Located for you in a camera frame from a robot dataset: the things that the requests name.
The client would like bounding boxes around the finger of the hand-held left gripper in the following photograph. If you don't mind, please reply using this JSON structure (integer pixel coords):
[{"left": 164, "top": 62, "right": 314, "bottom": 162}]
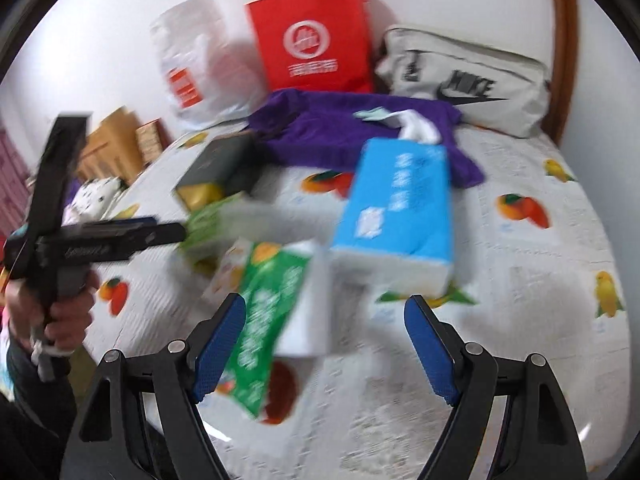
[
  {"left": 110, "top": 223, "right": 187, "bottom": 261},
  {"left": 75, "top": 215, "right": 160, "bottom": 233}
]

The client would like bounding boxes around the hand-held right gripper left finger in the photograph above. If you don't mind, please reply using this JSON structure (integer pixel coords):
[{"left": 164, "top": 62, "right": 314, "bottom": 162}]
[{"left": 65, "top": 292, "right": 247, "bottom": 480}]

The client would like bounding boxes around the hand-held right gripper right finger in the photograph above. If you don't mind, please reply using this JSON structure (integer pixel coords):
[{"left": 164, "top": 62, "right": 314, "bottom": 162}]
[{"left": 404, "top": 295, "right": 588, "bottom": 480}]

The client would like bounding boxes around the green tissue pack orange print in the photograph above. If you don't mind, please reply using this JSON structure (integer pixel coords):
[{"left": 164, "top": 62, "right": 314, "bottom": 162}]
[{"left": 202, "top": 237, "right": 334, "bottom": 419}]

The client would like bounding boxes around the green and white tissue pack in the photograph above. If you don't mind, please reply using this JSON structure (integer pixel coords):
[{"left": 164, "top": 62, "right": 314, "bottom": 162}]
[{"left": 180, "top": 192, "right": 301, "bottom": 262}]

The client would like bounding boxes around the person's left forearm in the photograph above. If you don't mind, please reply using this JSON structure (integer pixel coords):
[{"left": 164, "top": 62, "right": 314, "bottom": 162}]
[{"left": 0, "top": 337, "right": 78, "bottom": 480}]

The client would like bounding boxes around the person's left hand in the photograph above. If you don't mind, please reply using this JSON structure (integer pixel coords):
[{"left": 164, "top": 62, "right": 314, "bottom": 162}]
[{"left": 6, "top": 269, "right": 101, "bottom": 356}]

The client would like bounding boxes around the pink striped curtain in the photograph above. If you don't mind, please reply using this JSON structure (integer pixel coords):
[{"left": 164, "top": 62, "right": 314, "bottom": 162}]
[{"left": 0, "top": 125, "right": 32, "bottom": 241}]

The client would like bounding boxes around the white spotted plush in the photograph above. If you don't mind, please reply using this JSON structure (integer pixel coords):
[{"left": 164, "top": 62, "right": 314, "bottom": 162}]
[{"left": 65, "top": 176, "right": 127, "bottom": 222}]

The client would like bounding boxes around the wooden headboard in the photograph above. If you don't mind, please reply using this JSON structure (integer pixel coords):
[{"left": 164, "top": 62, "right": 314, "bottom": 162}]
[{"left": 75, "top": 106, "right": 147, "bottom": 187}]

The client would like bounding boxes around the small patterned box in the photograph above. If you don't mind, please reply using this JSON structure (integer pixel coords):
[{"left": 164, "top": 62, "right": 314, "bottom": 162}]
[{"left": 136, "top": 119, "right": 167, "bottom": 167}]

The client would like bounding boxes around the dark box with yellow end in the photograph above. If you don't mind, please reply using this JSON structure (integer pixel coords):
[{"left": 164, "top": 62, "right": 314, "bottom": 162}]
[{"left": 172, "top": 132, "right": 266, "bottom": 211}]

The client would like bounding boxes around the fruit printed bedsheet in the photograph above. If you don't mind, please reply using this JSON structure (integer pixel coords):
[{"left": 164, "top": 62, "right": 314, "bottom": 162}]
[{"left": 65, "top": 120, "right": 632, "bottom": 480}]

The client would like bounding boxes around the blue tissue pack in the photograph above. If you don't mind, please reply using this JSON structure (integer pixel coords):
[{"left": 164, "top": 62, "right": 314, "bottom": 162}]
[{"left": 330, "top": 109, "right": 457, "bottom": 297}]

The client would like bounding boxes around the white plastic bag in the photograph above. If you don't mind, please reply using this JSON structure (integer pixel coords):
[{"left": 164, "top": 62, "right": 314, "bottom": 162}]
[{"left": 150, "top": 0, "right": 267, "bottom": 128}]

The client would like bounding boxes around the purple cloth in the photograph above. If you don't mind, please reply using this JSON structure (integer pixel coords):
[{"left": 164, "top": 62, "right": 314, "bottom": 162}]
[{"left": 248, "top": 88, "right": 486, "bottom": 189}]

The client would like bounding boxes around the red paper bag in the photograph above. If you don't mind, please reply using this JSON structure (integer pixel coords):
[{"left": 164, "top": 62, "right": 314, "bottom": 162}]
[{"left": 245, "top": 0, "right": 375, "bottom": 95}]

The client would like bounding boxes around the grey zip pouch bag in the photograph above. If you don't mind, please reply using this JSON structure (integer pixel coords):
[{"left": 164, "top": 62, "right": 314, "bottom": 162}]
[{"left": 375, "top": 25, "right": 552, "bottom": 139}]

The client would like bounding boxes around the brown wooden bed frame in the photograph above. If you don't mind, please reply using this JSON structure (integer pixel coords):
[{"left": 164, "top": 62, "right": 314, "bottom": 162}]
[{"left": 546, "top": 0, "right": 577, "bottom": 147}]

